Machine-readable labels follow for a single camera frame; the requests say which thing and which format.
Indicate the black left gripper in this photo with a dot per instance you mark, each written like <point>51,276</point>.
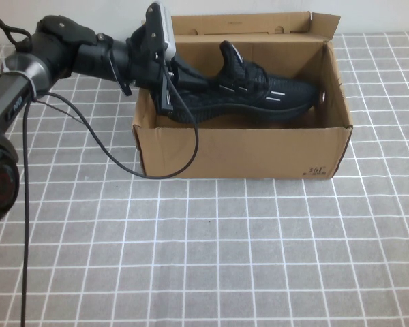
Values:
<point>143,71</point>

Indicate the black knit sneaker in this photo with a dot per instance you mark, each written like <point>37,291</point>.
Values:
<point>276,102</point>

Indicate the brown cardboard shoe box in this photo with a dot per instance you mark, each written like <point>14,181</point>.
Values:
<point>242,153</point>

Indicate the grey white-grid tablecloth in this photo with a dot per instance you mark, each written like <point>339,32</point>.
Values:
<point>259,255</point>

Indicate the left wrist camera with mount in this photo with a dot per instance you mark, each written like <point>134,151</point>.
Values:
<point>165,30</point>

